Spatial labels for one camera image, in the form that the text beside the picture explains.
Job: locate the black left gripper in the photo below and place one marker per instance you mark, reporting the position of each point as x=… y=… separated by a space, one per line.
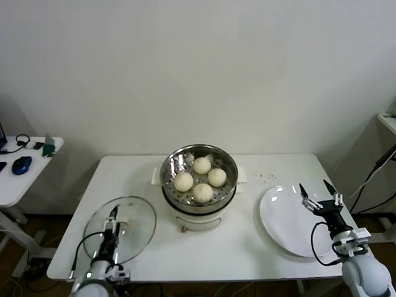
x=109 y=244

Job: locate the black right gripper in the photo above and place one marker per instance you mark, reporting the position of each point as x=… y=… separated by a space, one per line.
x=329 y=208

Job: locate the round glass pot lid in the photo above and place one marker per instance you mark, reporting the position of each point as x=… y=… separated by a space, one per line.
x=139 y=216

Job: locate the white steamed baozi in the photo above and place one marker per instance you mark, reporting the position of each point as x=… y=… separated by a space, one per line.
x=202 y=165
x=203 y=192
x=217 y=177
x=183 y=182

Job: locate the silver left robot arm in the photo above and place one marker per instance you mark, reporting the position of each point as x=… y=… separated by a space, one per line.
x=92 y=284

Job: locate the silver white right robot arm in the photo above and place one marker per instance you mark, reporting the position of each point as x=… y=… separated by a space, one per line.
x=368 y=275

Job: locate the perforated steel steamer basket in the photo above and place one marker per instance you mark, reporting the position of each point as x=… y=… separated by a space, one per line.
x=230 y=173

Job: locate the large white plate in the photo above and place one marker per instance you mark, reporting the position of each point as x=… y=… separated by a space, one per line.
x=284 y=222

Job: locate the white electric cooker pot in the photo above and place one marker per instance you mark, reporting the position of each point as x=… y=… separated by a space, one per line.
x=201 y=221

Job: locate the white shelf table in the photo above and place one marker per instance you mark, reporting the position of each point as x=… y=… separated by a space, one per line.
x=388 y=123

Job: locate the green upright gadget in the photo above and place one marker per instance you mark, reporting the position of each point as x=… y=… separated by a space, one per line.
x=49 y=146

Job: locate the white side table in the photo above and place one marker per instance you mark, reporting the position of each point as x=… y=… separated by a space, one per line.
x=18 y=185

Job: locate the small dark phone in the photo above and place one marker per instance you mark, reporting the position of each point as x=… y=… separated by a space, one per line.
x=38 y=144

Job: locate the blue computer mouse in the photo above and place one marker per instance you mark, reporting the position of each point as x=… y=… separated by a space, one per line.
x=21 y=164

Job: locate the flat black device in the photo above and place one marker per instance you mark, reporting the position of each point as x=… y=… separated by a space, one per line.
x=2 y=167

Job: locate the laptop computer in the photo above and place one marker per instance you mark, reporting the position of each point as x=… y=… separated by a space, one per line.
x=2 y=133

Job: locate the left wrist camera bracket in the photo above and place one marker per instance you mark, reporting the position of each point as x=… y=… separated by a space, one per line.
x=120 y=273

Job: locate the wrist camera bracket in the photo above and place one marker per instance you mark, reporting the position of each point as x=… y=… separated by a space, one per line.
x=120 y=273
x=352 y=239

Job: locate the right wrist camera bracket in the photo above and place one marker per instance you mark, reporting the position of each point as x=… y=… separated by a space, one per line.
x=352 y=239

